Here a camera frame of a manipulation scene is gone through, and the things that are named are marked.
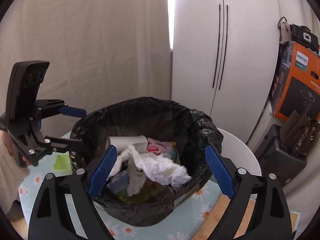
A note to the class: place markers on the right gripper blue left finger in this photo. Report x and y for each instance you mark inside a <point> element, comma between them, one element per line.
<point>86,183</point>

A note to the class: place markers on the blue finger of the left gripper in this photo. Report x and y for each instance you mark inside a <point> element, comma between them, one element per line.
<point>53,107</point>
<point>64,145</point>

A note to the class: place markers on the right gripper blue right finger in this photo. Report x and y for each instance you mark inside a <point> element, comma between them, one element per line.
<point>238,185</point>

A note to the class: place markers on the black bagged trash bin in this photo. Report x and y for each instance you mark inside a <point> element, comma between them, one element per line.
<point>157,183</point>

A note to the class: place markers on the left hand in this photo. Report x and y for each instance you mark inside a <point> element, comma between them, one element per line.
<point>7,142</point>

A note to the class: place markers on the white round chair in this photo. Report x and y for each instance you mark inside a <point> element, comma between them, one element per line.
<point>241,156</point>

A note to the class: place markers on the black stool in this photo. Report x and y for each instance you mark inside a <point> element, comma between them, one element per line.
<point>275,157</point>

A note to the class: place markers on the white crumpled tissue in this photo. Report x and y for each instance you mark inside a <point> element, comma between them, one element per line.
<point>157,168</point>

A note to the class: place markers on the white paper cup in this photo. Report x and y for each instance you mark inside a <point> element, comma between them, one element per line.
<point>121,143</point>

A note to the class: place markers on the pink snack wrapper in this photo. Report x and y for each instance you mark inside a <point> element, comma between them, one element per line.
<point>162,147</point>

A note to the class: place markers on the brown leather bag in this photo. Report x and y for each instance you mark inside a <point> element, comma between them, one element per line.
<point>299,132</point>

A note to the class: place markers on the beige curtain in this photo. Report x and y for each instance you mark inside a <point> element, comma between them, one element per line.
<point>100,51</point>

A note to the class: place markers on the orange Philips box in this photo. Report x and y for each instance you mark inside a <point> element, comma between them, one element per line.
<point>296,83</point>

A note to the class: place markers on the white wardrobe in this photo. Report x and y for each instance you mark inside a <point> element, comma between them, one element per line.
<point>224,59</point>

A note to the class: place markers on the black bag on box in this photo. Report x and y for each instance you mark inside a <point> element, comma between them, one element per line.
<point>303,36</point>

